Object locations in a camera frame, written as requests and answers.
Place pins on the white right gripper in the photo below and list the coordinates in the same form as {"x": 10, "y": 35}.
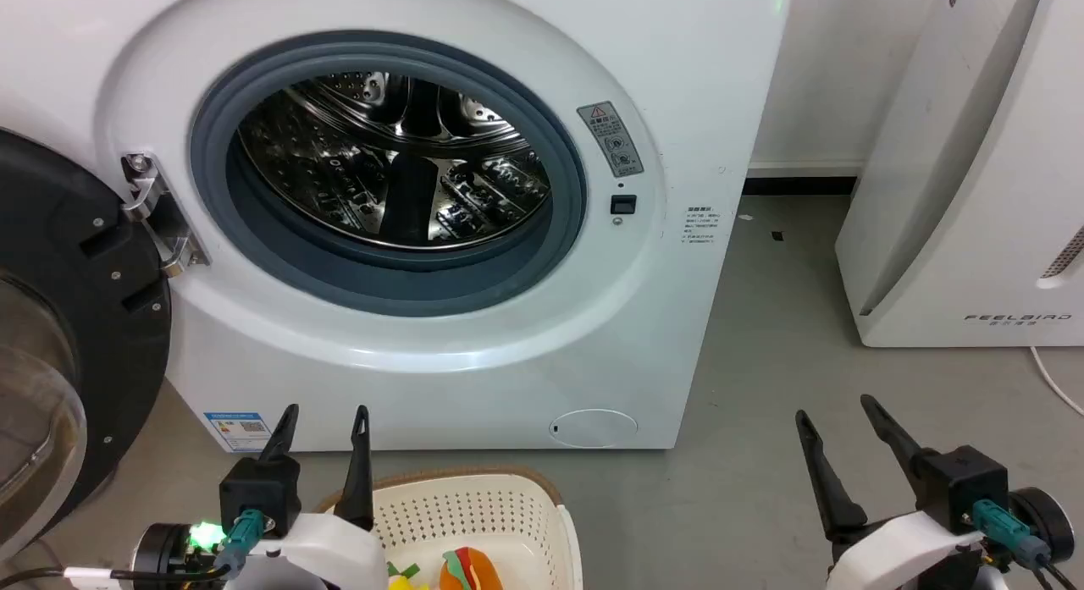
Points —
{"x": 898, "y": 552}

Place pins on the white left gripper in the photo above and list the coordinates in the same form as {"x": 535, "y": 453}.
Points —
{"x": 330, "y": 552}

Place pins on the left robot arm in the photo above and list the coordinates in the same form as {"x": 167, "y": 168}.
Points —
{"x": 165, "y": 552}

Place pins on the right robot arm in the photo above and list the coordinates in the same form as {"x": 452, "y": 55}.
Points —
{"x": 1046, "y": 522}

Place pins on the silver metal door hinge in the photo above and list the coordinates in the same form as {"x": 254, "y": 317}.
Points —
{"x": 161, "y": 217}

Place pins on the stainless steel washing machine drum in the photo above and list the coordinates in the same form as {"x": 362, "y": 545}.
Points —
{"x": 356, "y": 167}

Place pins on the black washing machine door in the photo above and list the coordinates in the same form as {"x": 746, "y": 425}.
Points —
{"x": 85, "y": 260}

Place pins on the yellow green plush toy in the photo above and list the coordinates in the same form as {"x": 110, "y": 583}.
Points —
{"x": 405, "y": 581}

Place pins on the white perforated laundry basket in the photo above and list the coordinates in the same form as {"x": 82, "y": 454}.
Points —
{"x": 483, "y": 510}

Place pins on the plush hamburger toy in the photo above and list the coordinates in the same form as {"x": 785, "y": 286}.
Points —
{"x": 470, "y": 570}

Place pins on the grey rubber door gasket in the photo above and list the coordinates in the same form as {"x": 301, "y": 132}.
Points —
{"x": 406, "y": 285}

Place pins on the white front-load washing machine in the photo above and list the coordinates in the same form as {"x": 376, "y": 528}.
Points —
{"x": 508, "y": 361}

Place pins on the white air purifier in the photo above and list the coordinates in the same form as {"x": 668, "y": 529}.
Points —
{"x": 948, "y": 234}

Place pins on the black baseboard strip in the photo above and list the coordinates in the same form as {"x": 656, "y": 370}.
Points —
{"x": 800, "y": 186}

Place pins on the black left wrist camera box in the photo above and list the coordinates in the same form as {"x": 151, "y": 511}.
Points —
{"x": 258, "y": 488}

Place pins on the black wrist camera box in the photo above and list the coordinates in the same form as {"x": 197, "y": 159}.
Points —
{"x": 258, "y": 488}
{"x": 965, "y": 484}

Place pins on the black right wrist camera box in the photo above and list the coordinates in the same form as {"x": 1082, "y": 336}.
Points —
{"x": 965, "y": 484}

